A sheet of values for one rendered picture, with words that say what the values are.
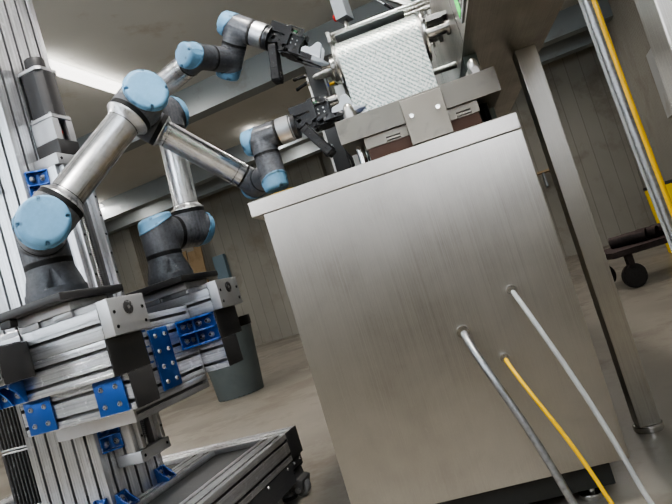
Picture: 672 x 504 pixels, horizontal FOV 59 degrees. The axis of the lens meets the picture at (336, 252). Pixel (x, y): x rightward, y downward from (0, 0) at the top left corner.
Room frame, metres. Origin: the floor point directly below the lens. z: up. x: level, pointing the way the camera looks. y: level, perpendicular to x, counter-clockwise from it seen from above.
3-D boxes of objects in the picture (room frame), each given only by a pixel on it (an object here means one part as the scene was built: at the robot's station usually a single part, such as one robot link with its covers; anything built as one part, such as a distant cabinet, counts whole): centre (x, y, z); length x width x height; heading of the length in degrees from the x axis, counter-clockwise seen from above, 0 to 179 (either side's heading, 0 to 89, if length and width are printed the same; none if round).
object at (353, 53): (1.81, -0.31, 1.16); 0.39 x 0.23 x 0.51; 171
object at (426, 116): (1.40, -0.30, 0.97); 0.10 x 0.03 x 0.11; 81
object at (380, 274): (2.61, -0.37, 0.43); 2.52 x 0.64 x 0.86; 171
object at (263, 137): (1.68, 0.11, 1.11); 0.11 x 0.08 x 0.09; 81
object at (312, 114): (1.65, -0.05, 1.12); 0.12 x 0.08 x 0.09; 81
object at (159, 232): (1.98, 0.55, 0.98); 0.13 x 0.12 x 0.14; 140
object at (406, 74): (1.62, -0.28, 1.11); 0.23 x 0.01 x 0.18; 81
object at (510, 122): (2.62, -0.36, 0.88); 2.52 x 0.66 x 0.04; 171
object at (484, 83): (1.49, -0.30, 1.00); 0.40 x 0.16 x 0.06; 81
